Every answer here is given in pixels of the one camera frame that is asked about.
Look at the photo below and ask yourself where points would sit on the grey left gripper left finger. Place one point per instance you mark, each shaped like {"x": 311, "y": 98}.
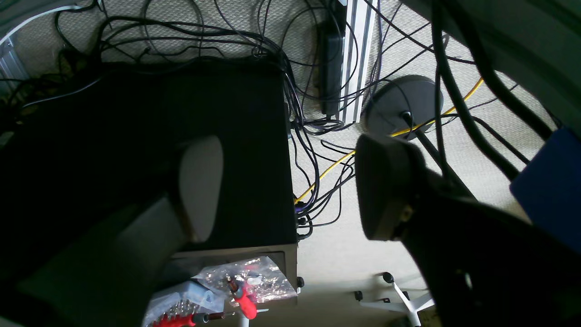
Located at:
{"x": 107, "y": 276}

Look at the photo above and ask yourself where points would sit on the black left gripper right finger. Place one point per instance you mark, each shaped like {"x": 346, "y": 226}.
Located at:
{"x": 483, "y": 266}

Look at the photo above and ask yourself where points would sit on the screwdriver bit box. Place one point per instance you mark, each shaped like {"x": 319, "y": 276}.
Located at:
{"x": 185, "y": 298}

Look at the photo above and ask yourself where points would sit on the white chair base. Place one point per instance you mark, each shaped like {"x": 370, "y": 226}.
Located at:
{"x": 410, "y": 307}

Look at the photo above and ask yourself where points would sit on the blue cloth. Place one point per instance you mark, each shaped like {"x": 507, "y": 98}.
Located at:
{"x": 549, "y": 188}

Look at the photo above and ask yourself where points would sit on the black computer case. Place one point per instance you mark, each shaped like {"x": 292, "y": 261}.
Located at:
{"x": 115, "y": 139}

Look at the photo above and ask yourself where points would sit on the clear plastic bag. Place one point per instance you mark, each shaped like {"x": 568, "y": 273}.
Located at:
{"x": 260, "y": 277}

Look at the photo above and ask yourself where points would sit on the round grey stand base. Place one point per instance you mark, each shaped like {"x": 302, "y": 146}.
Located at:
{"x": 398, "y": 103}

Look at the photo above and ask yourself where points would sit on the black power strip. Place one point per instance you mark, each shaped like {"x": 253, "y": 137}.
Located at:
{"x": 330, "y": 46}

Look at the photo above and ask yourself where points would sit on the red handled screwdriver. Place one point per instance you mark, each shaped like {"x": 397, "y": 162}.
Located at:
{"x": 189, "y": 320}

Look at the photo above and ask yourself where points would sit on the aluminium frame corner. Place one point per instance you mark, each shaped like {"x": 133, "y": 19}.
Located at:
{"x": 14, "y": 15}

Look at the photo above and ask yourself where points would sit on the aluminium extrusion rail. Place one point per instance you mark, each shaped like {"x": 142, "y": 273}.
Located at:
{"x": 357, "y": 43}

